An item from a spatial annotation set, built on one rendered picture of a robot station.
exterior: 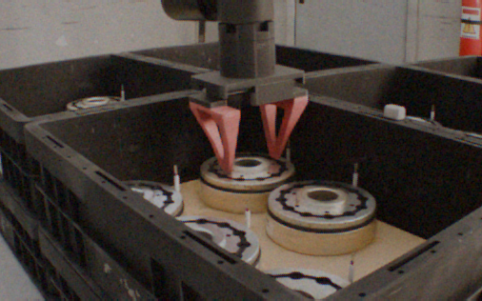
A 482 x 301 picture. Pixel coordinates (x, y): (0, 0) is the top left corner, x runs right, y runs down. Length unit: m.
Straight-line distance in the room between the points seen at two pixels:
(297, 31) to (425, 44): 1.04
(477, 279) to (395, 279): 0.14
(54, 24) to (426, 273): 3.89
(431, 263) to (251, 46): 0.32
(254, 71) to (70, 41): 3.66
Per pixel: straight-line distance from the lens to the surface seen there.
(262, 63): 0.53
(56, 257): 0.52
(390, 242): 0.51
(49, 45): 4.06
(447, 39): 3.63
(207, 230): 0.44
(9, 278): 0.73
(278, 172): 0.57
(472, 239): 0.32
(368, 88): 0.83
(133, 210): 0.32
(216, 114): 0.52
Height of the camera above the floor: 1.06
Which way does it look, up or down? 18 degrees down
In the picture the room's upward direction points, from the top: straight up
